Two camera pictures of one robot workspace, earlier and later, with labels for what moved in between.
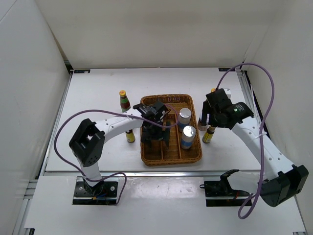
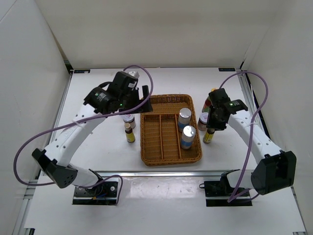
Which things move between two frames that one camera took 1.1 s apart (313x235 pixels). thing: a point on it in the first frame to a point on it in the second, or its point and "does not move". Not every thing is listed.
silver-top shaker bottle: [189, 132] does not move
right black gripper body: [214, 121] does not move
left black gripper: [161, 135] to [145, 107]
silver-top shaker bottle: [184, 119] does not move
